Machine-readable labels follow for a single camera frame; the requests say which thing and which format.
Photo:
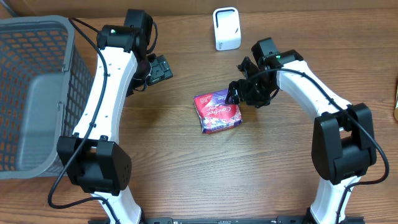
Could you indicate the gray plastic shopping basket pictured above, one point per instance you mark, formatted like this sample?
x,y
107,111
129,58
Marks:
x,y
45,85

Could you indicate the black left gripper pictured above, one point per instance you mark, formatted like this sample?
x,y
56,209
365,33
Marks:
x,y
161,70

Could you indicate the red purple pad package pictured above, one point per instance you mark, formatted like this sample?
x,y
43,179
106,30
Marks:
x,y
214,114

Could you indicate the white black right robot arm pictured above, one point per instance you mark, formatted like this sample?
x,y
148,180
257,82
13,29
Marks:
x,y
342,149

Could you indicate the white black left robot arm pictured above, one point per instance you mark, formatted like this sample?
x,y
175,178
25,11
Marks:
x,y
91,156

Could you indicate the white barcode scanner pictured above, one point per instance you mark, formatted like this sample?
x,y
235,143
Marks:
x,y
227,28

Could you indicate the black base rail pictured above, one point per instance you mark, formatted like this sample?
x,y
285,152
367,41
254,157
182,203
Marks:
x,y
278,220

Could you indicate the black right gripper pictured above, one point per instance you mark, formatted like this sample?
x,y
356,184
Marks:
x,y
244,94

